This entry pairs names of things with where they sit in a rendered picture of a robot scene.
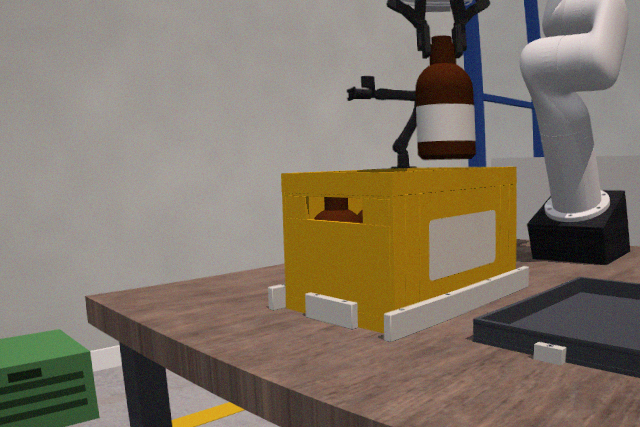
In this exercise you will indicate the yellow wooden crate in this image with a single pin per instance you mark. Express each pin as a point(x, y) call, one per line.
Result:
point(424, 234)

